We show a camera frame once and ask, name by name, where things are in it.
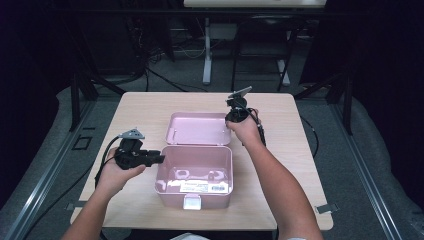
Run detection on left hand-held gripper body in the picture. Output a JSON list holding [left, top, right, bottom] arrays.
[[113, 128, 150, 171]]

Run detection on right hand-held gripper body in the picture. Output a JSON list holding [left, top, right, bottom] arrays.
[[224, 85, 254, 124]]

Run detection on pink plastic box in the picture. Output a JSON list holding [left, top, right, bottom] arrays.
[[154, 111, 234, 211]]

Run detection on white green medicine box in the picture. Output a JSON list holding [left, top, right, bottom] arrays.
[[179, 179, 231, 195]]

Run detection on person's right hand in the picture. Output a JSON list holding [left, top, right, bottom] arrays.
[[225, 108, 265, 146]]

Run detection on person's left hand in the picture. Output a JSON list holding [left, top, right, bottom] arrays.
[[94, 147, 148, 198]]

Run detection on white desk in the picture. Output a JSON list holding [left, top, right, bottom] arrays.
[[183, 0, 328, 87]]

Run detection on grey tape strip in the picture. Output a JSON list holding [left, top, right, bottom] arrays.
[[315, 203, 340, 215], [65, 200, 88, 211]]

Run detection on black chair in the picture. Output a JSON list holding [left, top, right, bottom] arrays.
[[230, 14, 301, 93]]

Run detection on black metal stand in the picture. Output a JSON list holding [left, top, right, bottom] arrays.
[[294, 71, 354, 136], [68, 71, 126, 133]]

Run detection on person's white garment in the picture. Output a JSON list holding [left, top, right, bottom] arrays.
[[169, 232, 211, 240]]

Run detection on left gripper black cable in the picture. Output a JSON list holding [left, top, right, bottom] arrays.
[[94, 135, 122, 188]]

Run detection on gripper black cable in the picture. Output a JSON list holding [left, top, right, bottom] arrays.
[[238, 99, 268, 148], [94, 135, 122, 188]]

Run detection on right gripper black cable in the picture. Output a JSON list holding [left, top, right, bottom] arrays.
[[238, 99, 268, 148]]

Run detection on black floor cable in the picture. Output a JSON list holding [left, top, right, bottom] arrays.
[[144, 66, 208, 93]]

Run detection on aluminium floor rail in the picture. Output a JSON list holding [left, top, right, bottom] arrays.
[[329, 103, 403, 240], [4, 99, 98, 240]]

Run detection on black cable beside table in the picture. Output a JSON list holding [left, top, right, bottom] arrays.
[[299, 115, 320, 159]]

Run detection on tangle of black cables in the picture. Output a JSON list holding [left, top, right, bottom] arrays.
[[126, 16, 175, 69]]

